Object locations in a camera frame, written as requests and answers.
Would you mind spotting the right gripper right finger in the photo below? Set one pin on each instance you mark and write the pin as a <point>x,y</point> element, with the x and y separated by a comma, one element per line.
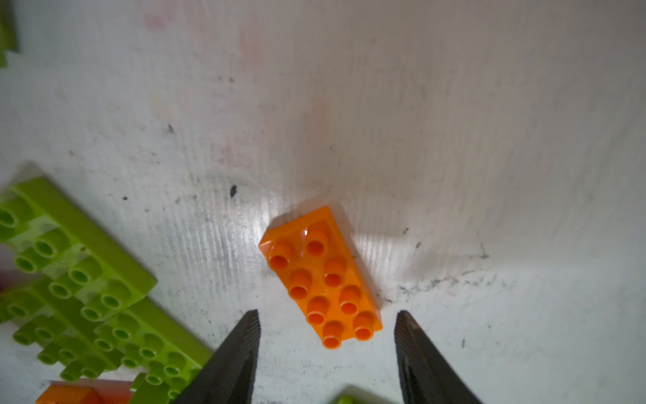
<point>425,375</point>

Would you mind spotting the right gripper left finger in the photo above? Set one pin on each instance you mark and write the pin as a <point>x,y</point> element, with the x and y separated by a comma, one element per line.
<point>229,375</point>

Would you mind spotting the orange lego brick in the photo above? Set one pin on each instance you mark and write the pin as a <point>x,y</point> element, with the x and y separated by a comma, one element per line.
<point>313,261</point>
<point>87,391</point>

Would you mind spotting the green lego brick lower right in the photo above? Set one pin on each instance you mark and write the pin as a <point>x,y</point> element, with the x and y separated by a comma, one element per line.
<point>355,395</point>

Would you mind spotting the green lego brick centre top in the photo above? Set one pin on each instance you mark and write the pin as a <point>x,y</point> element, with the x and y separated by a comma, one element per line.
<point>52,236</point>

